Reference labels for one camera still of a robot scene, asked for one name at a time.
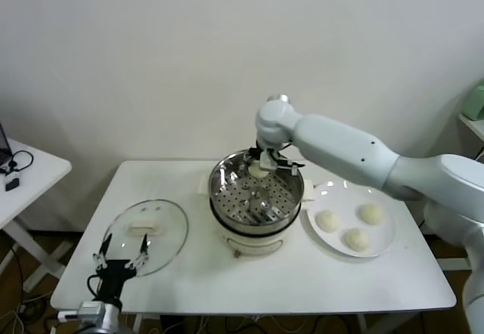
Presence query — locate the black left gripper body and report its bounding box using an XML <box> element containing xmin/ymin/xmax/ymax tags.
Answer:
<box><xmin>96</xmin><ymin>258</ymin><xmax>134</xmax><ymax>307</ymax></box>

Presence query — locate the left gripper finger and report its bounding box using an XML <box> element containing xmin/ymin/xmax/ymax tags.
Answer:
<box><xmin>126</xmin><ymin>233</ymin><xmax>150</xmax><ymax>270</ymax></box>
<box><xmin>93</xmin><ymin>234</ymin><xmax>113</xmax><ymax>271</ymax></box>

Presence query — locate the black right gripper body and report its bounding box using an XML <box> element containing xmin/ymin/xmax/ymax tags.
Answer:
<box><xmin>253</xmin><ymin>140</ymin><xmax>290</xmax><ymax>161</ymax></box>

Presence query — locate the white steamed baozi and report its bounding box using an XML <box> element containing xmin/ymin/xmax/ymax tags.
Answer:
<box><xmin>315</xmin><ymin>210</ymin><xmax>343</xmax><ymax>233</ymax></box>
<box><xmin>358</xmin><ymin>203</ymin><xmax>385</xmax><ymax>224</ymax></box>
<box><xmin>247</xmin><ymin>162</ymin><xmax>270</xmax><ymax>179</ymax></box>
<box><xmin>343</xmin><ymin>227</ymin><xmax>370</xmax><ymax>252</ymax></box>

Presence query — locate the stainless steel steamer basket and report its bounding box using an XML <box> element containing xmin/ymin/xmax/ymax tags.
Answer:
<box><xmin>197</xmin><ymin>148</ymin><xmax>317</xmax><ymax>235</ymax></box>

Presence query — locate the round glass pot lid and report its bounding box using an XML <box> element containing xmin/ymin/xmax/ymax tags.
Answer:
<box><xmin>101</xmin><ymin>199</ymin><xmax>189</xmax><ymax>277</ymax></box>

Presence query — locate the white round plate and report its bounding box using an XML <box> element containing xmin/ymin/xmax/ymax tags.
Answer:
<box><xmin>306</xmin><ymin>179</ymin><xmax>397</xmax><ymax>258</ymax></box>

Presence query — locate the white electric cooker base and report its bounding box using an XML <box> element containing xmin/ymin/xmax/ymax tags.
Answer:
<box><xmin>209</xmin><ymin>197</ymin><xmax>303</xmax><ymax>259</ymax></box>

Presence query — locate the white side table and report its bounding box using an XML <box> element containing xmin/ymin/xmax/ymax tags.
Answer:
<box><xmin>0</xmin><ymin>137</ymin><xmax>73</xmax><ymax>293</ymax></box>

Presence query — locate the pale green appliance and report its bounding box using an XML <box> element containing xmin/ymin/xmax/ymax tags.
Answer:
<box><xmin>463</xmin><ymin>80</ymin><xmax>484</xmax><ymax>120</ymax></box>

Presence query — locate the white right camera plug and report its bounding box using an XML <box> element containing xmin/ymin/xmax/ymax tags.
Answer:
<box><xmin>275</xmin><ymin>161</ymin><xmax>306</xmax><ymax>175</ymax></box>

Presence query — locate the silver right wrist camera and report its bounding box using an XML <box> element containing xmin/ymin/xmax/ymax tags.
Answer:
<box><xmin>259</xmin><ymin>151</ymin><xmax>276</xmax><ymax>172</ymax></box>

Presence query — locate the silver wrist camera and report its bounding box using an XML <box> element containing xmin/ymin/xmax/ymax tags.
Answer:
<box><xmin>259</xmin><ymin>151</ymin><xmax>276</xmax><ymax>172</ymax></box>
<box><xmin>78</xmin><ymin>301</ymin><xmax>104</xmax><ymax>317</ymax></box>

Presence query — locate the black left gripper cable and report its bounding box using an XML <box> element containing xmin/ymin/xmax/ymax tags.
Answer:
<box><xmin>87</xmin><ymin>273</ymin><xmax>105</xmax><ymax>297</ymax></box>

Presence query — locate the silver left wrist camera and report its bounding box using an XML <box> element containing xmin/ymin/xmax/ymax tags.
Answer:
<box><xmin>78</xmin><ymin>301</ymin><xmax>104</xmax><ymax>317</ymax></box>

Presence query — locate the black looped cable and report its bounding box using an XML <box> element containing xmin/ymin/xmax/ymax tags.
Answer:
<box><xmin>5</xmin><ymin>150</ymin><xmax>35</xmax><ymax>175</ymax></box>

